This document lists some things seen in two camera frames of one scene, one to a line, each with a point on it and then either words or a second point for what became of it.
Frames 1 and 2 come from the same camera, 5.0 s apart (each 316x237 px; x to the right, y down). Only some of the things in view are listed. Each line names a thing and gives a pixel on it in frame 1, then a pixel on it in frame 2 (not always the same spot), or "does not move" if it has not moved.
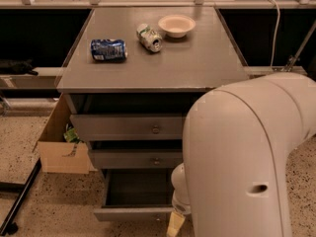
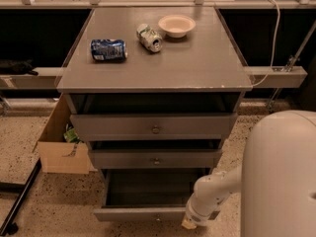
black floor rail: (8, 226) does not move
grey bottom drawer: (135, 195) does not move
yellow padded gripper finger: (175, 224) -> (188, 224)
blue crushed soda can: (107, 49) does not move
